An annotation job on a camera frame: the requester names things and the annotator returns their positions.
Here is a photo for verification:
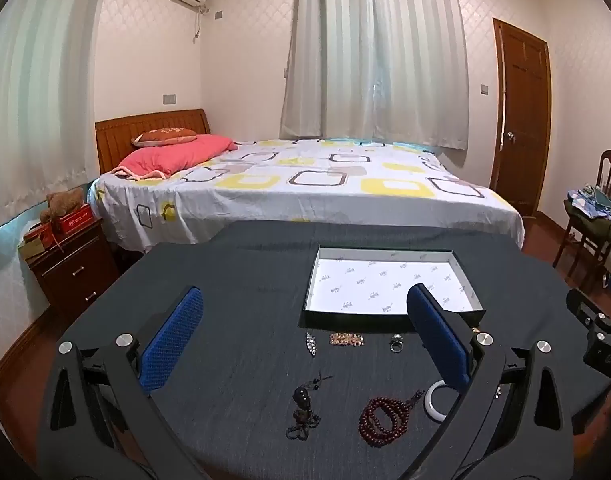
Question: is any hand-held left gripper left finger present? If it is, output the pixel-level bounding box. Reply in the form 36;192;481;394
38;286;206;480

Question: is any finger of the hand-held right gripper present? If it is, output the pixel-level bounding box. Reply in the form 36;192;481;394
565;287;611;333
583;329;611;387

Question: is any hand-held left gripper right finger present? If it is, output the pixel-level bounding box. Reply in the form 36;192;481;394
406;282;577;480

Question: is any white bangle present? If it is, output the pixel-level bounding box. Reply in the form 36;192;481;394
424;380;459;424

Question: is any shallow green box white lining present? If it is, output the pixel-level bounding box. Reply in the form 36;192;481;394
301;245;486;334

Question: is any pale pearl bead bracelet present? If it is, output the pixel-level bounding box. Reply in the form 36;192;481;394
329;331;366;347

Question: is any dark red bead necklace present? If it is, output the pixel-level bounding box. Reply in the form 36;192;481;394
358;389;427;449

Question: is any black cord pendant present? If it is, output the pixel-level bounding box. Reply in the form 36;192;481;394
285;374;334;442

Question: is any dark grey tablecloth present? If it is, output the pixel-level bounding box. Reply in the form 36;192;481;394
50;219;611;480

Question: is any pile of clothes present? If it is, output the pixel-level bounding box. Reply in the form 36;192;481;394
563;185;611;247

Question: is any wooden nightstand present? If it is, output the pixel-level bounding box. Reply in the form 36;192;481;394
28;219;121;312

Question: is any red gift box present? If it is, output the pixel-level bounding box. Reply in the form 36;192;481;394
50;205;94;235

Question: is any gold box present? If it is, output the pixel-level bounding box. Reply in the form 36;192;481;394
18;237;47;262

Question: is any small red box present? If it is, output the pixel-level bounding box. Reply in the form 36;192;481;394
22;224;57;251

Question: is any brown teddy bear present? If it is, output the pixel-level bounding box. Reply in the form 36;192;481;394
39;189;84;225

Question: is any pink pillow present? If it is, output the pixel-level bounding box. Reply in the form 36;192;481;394
110;134;239;181

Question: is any bed with patterned sheet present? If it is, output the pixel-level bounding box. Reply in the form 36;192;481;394
88;136;526;257

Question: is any red patterned pillow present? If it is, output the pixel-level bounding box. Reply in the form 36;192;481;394
131;127;199;149

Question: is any wooden door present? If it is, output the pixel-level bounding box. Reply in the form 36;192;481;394
489;17;553;219

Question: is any wooden headboard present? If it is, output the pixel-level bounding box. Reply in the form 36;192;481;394
95;109;210;176

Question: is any white lace side curtain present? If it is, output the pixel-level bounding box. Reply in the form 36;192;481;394
0;0;111;235

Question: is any white window curtain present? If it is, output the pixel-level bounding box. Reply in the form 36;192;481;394
281;0;470;154

